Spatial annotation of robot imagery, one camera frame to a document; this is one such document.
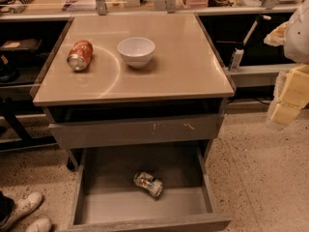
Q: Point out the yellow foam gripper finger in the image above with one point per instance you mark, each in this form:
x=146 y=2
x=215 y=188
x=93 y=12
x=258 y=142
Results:
x=291 y=95
x=277 y=36

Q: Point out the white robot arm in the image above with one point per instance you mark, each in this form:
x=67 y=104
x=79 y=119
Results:
x=296 y=45

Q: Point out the grey top drawer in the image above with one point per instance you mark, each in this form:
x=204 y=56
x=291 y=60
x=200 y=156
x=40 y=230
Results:
x=136 y=131

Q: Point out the grey drawer cabinet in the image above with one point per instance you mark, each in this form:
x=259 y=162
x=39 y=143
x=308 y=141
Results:
x=130 y=79

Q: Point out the orange soda can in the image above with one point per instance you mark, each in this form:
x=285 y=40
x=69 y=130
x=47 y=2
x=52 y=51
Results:
x=80 y=55

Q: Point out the open middle drawer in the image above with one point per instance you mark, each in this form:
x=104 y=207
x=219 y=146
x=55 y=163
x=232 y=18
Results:
x=107 y=200

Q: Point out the white ceramic bowl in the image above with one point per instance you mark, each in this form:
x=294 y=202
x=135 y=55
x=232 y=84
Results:
x=136 y=52

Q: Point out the white shoe lower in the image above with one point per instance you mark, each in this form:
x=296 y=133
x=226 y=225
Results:
x=42 y=224

